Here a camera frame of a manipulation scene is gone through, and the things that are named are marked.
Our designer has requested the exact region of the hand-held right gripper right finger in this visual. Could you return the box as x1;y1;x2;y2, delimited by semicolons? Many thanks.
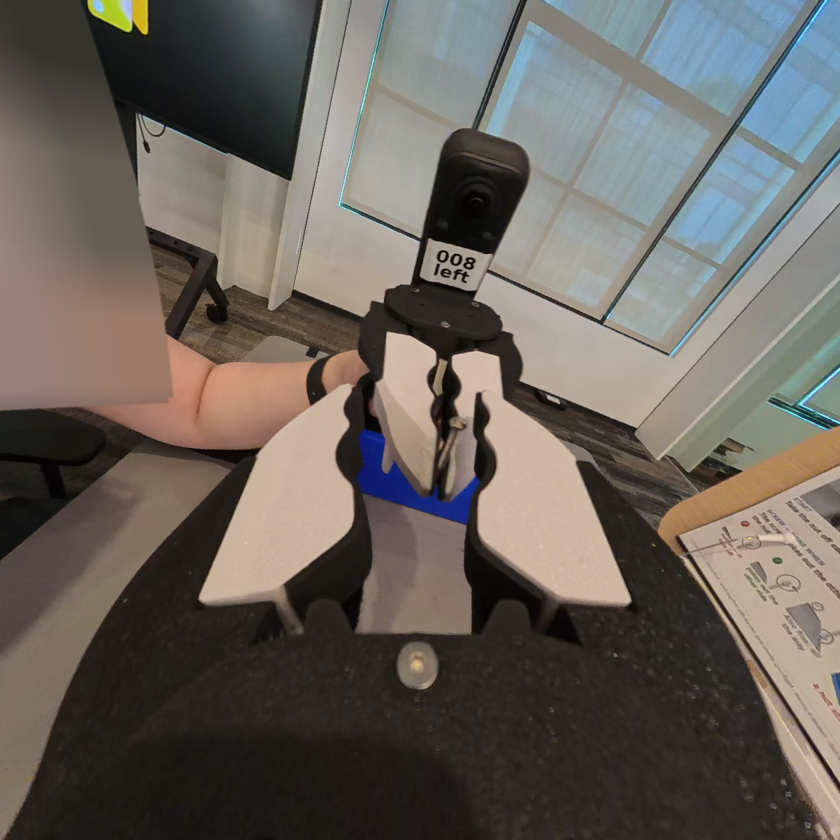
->
466;390;633;632

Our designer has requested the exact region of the steel bolt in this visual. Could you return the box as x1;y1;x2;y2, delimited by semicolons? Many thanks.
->
436;417;468;492

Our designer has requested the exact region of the blue bin with divider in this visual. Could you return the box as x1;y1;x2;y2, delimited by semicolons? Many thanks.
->
357;430;481;526

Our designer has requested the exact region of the printed instruction sheet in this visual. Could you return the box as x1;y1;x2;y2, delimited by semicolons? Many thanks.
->
676;482;840;785

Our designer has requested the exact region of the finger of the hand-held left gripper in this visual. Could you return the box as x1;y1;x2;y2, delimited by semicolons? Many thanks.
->
373;331;442;497
448;354;504;497

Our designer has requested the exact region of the person's left forearm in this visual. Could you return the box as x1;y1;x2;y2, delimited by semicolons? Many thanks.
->
84;336;317;451

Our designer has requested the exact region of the large black monitor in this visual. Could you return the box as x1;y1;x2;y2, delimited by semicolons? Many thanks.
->
85;0;324;181

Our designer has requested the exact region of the black monitor stand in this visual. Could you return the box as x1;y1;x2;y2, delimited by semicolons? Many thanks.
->
146;226;231;340

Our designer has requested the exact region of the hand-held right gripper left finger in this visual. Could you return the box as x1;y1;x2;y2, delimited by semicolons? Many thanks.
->
198;384;374;636

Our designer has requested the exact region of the person's left hand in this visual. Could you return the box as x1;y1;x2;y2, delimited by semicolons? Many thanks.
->
327;350;370;395

